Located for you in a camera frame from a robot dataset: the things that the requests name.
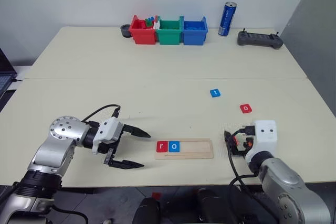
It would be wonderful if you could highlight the grey handheld controller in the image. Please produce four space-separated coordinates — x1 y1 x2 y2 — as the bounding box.
237 28 285 50

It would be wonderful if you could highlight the red letter block r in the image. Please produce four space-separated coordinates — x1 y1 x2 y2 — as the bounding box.
156 141 169 153

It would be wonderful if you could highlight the blue letter block o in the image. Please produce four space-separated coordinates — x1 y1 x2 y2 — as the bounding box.
168 141 181 153

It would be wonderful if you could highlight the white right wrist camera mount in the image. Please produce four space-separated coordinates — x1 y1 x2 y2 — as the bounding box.
245 120 278 162

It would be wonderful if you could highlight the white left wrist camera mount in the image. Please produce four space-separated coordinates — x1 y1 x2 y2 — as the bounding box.
91 118 124 155

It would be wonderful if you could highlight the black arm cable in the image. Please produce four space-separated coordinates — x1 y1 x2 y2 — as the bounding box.
81 104 122 124
223 125 263 202

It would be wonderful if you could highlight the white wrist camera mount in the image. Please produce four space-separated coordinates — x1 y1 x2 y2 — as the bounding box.
91 118 124 155
245 120 278 162

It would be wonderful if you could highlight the dark laptop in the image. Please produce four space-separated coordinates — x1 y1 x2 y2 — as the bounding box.
0 48 18 104

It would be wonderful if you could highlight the wooden letter tray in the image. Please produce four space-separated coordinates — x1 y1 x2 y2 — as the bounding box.
154 138 215 160

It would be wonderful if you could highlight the dark rounded shape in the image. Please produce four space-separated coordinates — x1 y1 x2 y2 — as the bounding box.
196 188 237 224
132 197 161 224

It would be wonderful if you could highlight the blue toy bricks pile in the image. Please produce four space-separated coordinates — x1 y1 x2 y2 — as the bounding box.
184 22 204 31

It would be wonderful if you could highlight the blue plastic bin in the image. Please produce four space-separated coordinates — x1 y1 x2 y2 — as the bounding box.
180 16 208 46

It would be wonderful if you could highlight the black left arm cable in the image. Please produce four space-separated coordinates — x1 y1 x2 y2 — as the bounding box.
81 104 122 124

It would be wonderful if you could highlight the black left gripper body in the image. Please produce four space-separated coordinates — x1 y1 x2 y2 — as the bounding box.
98 123 127 167

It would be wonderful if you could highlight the black flat device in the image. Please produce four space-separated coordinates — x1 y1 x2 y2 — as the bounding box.
0 89 17 113

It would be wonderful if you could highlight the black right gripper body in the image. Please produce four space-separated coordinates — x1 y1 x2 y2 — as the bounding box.
231 134 250 159

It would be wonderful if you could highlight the green plastic bin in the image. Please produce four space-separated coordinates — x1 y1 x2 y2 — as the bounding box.
155 16 183 46

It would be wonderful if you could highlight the red plastic bin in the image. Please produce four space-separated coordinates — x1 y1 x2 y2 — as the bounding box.
130 15 159 45

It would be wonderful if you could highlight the black body cable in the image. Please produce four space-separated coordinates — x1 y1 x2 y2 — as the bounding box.
52 206 89 224

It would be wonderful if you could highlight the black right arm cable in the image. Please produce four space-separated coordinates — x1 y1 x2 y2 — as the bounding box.
223 125 263 202

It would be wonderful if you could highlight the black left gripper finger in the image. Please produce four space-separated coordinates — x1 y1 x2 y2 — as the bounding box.
122 123 152 139
108 158 145 170

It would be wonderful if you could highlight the blue drink can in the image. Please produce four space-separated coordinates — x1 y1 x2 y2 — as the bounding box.
217 1 238 37

